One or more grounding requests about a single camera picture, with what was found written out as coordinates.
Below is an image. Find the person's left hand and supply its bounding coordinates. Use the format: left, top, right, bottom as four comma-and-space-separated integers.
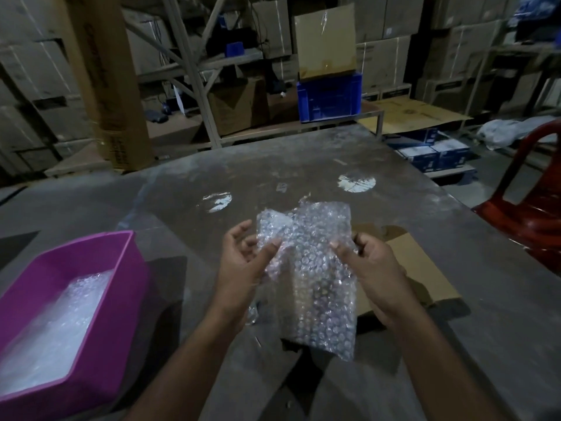
206, 219, 283, 336

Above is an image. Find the person's right hand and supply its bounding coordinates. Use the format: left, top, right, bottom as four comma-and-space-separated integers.
329, 232, 424, 329

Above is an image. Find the small brown cardboard box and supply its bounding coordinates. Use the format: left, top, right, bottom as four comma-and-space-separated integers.
350, 223, 462, 334

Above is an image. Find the clear bubble wrap sheet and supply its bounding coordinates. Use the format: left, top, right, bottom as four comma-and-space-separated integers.
255, 195, 358, 363

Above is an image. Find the pile of bubble wrap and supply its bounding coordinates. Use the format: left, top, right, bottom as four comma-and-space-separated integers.
0, 269, 113, 398

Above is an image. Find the person's left forearm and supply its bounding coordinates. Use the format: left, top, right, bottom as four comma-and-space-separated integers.
124, 306, 242, 421

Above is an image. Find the person's right forearm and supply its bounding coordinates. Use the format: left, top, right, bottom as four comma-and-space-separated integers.
385, 302, 505, 421

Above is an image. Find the blue and white product box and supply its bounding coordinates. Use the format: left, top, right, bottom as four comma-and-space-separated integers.
396, 146, 442, 174
431, 137, 473, 170

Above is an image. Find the dark blue product box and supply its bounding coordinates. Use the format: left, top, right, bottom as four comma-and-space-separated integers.
385, 126, 439, 150

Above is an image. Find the flattened printed cardboard sheet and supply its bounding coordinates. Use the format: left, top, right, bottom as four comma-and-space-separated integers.
356, 97, 475, 136

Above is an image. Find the tall narrow cardboard carton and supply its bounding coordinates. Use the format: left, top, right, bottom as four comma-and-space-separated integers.
64, 0, 155, 174

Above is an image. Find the flat cardboard sheet with tape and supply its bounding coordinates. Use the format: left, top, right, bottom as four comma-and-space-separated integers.
292, 2, 357, 82

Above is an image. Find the pink plastic bin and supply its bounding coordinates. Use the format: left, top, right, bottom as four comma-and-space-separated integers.
0, 230, 152, 421

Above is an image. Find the red plastic chair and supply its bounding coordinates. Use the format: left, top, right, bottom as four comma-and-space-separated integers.
471, 119, 561, 277

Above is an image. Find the open brown carton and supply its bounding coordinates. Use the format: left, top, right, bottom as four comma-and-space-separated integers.
207, 77, 269, 137

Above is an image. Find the small dark object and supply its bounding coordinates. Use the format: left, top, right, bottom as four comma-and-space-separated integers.
147, 105, 171, 126

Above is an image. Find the blue plastic crate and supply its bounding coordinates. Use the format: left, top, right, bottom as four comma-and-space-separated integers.
296, 71, 363, 124

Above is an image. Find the white paper sheet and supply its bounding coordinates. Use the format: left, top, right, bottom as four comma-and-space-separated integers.
168, 75, 184, 115

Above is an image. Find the white plastic bag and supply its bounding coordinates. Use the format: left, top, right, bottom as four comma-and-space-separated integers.
475, 116, 560, 152

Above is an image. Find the grey metal storage rack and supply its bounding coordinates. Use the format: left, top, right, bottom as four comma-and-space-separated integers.
43, 0, 386, 178

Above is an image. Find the blue patterned bag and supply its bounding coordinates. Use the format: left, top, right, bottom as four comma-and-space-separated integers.
510, 0, 561, 22

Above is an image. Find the metal frame table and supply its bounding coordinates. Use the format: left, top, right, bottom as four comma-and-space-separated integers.
471, 39, 561, 132

